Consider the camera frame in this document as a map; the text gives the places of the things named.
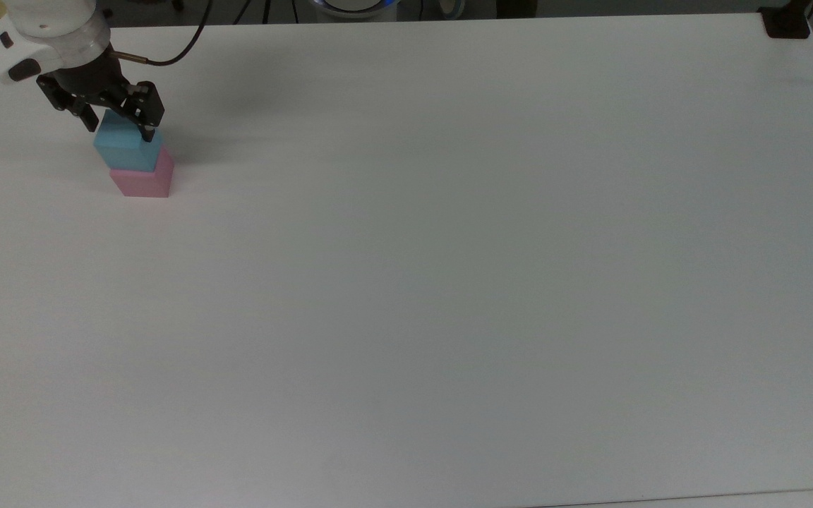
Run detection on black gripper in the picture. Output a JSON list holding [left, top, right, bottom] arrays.
[[35, 54, 166, 145]]

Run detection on blue cube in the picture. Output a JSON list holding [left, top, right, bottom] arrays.
[[92, 110, 164, 172]]

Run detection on pink cube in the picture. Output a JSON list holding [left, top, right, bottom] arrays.
[[109, 146, 175, 198]]

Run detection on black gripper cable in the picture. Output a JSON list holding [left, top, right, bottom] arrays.
[[109, 0, 214, 68]]

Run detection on robot base with blue ring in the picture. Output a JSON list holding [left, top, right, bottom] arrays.
[[311, 0, 404, 23]]

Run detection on black camera stand base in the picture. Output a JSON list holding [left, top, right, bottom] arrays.
[[759, 0, 813, 40]]

